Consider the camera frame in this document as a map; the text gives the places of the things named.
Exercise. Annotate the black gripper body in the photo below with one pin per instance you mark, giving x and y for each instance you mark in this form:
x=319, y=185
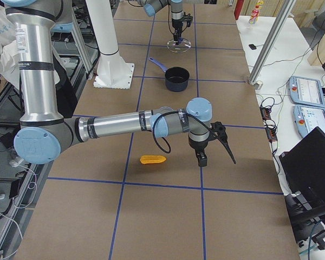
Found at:
x=198, y=147
x=176, y=25

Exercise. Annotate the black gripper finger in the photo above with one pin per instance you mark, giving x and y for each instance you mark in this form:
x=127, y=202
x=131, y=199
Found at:
x=179, y=36
x=202, y=158
x=175, y=37

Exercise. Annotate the glass pot lid blue knob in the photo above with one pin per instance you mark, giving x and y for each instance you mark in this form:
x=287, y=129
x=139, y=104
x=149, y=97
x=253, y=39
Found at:
x=180, y=46

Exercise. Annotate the yellow corn cob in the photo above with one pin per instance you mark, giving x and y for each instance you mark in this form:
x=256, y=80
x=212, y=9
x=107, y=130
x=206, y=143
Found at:
x=152, y=159

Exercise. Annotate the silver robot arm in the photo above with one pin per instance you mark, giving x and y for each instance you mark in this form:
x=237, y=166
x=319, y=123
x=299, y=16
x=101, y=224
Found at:
x=48, y=126
x=152, y=7

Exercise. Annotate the dark blue saucepan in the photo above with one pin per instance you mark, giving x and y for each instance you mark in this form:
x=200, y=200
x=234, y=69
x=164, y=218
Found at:
x=176, y=78

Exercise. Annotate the small black device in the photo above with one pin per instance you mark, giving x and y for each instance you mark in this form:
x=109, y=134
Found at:
x=252, y=46

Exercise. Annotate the black power strip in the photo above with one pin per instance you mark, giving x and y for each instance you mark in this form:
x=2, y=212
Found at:
x=269, y=124

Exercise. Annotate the red yellow drink bottle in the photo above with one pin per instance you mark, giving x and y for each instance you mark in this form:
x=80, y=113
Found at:
x=255, y=12

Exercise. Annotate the small metal cup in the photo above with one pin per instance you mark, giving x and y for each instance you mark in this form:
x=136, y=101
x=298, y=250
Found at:
x=258, y=84

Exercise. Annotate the black laptop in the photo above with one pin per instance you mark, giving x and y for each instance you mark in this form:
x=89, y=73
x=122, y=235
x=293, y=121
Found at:
x=304, y=164

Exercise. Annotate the near blue teach pendant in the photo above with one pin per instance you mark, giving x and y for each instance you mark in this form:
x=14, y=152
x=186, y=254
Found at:
x=307, y=118

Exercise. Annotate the blue teach pendant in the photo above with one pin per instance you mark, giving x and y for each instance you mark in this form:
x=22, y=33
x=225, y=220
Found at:
x=306, y=91
x=307, y=118

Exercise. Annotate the far blue teach pendant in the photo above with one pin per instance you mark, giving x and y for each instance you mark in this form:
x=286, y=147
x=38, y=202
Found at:
x=306, y=91

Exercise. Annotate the person in white shirt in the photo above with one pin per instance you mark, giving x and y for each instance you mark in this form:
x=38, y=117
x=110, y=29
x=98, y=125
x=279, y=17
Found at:
x=5, y=54

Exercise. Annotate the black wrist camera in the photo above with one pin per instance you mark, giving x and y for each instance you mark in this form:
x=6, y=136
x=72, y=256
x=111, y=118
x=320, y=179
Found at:
x=218, y=131
x=187, y=18

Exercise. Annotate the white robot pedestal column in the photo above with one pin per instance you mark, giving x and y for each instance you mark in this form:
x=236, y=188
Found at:
x=103, y=26

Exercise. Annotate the aluminium frame post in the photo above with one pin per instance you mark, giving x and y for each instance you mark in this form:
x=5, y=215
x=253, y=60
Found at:
x=271, y=38

